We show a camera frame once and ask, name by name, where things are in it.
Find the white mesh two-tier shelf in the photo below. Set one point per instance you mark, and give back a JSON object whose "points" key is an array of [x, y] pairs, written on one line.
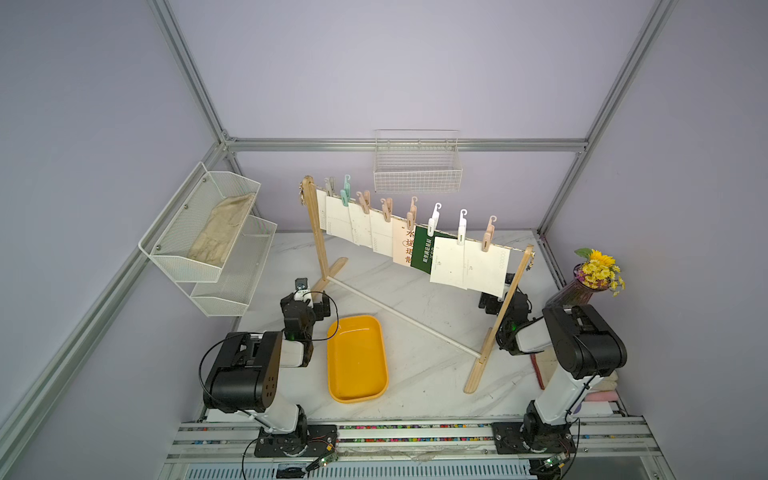
{"points": [[217, 291]]}

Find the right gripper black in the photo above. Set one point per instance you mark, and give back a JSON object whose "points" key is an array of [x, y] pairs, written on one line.
{"points": [[492, 301]]}

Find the vase with yellow flowers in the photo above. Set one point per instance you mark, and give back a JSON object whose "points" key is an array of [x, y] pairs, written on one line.
{"points": [[597, 273]]}

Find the beige cloth in shelf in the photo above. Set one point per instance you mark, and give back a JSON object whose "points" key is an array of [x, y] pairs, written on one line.
{"points": [[214, 243]]}

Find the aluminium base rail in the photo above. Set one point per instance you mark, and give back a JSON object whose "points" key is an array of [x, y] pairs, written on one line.
{"points": [[613, 447]]}

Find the pink chinese text postcard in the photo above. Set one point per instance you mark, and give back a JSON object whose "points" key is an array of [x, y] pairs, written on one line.
{"points": [[402, 242]]}

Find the yellow plastic tray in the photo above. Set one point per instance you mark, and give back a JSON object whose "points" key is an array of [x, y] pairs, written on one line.
{"points": [[356, 360]]}

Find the folded towels stack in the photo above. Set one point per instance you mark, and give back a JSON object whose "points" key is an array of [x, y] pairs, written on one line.
{"points": [[562, 394]]}

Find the white wire wall basket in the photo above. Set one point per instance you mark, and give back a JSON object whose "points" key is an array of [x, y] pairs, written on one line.
{"points": [[417, 161]]}

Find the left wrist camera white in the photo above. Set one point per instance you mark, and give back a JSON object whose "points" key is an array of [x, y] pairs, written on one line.
{"points": [[302, 289]]}

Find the white clothespin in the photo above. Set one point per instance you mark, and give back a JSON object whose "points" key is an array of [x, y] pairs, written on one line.
{"points": [[462, 227], [433, 220]]}

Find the green clothespin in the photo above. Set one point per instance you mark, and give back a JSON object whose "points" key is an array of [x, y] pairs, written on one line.
{"points": [[345, 190]]}

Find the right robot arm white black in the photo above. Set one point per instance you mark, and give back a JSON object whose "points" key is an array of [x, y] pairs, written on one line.
{"points": [[586, 348]]}

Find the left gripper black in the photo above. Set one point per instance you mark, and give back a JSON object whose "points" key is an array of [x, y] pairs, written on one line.
{"points": [[318, 312]]}

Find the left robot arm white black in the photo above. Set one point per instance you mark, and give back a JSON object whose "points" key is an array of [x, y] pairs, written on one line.
{"points": [[244, 375]]}

